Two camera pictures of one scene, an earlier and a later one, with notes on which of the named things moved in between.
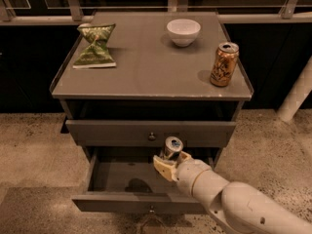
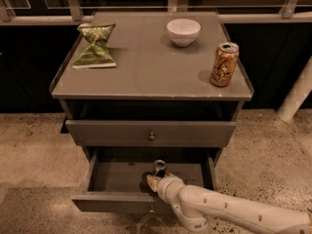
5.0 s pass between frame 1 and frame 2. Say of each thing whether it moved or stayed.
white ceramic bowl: stayed
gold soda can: stayed
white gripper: moved
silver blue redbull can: moved
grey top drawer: stayed
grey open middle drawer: stayed
